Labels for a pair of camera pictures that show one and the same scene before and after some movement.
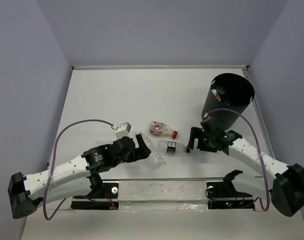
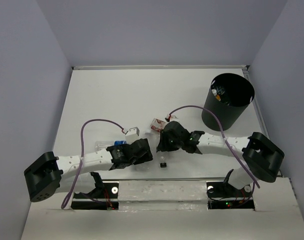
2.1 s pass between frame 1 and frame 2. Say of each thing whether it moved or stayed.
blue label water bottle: stayed
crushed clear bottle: stayed
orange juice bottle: stayed
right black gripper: moved
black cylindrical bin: stayed
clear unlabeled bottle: moved
